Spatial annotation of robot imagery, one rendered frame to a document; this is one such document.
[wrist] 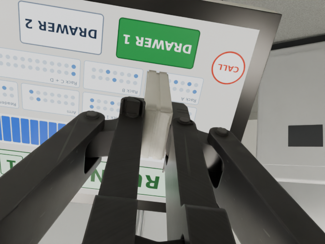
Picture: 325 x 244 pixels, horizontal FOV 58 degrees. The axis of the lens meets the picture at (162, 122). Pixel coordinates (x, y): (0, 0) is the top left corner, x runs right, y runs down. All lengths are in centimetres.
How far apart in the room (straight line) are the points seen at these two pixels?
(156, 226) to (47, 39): 149
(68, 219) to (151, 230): 56
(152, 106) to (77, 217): 122
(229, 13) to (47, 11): 20
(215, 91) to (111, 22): 15
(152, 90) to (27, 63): 24
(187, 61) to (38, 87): 19
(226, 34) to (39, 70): 23
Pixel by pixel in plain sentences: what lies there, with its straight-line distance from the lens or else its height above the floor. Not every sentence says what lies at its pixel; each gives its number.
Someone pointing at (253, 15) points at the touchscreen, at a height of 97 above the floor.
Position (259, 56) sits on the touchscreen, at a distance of 38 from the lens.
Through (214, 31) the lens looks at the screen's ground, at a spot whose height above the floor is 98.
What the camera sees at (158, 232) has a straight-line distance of 178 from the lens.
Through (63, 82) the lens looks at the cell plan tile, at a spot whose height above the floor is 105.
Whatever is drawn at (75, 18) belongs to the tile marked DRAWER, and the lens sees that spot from 36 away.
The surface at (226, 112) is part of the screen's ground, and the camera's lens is 39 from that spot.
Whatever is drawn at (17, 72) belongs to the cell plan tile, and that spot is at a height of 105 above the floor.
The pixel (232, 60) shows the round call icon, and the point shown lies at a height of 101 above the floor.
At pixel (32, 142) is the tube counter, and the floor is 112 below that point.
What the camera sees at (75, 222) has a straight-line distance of 135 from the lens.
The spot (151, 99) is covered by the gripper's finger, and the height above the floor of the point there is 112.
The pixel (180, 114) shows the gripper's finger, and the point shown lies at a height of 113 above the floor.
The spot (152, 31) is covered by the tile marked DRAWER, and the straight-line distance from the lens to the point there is 35.
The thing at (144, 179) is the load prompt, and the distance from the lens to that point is 44.
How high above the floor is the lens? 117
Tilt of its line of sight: 14 degrees down
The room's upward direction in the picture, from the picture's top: 173 degrees counter-clockwise
